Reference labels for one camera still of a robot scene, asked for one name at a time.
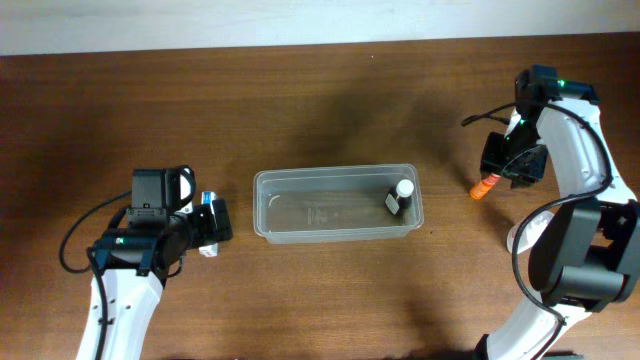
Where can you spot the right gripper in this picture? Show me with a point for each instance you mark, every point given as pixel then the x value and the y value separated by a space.
pixel 533 172

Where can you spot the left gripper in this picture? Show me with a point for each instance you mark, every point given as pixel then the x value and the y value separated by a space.
pixel 208 234

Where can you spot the white blue medicine box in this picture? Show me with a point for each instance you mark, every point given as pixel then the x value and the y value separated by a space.
pixel 211 250

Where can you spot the orange tube white cap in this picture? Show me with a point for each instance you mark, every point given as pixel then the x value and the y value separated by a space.
pixel 480 190

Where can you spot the white spray bottle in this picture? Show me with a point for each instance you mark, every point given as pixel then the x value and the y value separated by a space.
pixel 531 233

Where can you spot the dark bottle white cap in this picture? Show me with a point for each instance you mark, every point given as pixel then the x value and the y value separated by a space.
pixel 398 198

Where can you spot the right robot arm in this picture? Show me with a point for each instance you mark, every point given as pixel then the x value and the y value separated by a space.
pixel 573 256

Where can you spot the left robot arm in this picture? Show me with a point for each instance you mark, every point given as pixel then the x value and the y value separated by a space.
pixel 143 246

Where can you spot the clear plastic container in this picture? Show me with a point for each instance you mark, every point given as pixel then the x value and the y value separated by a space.
pixel 333 204

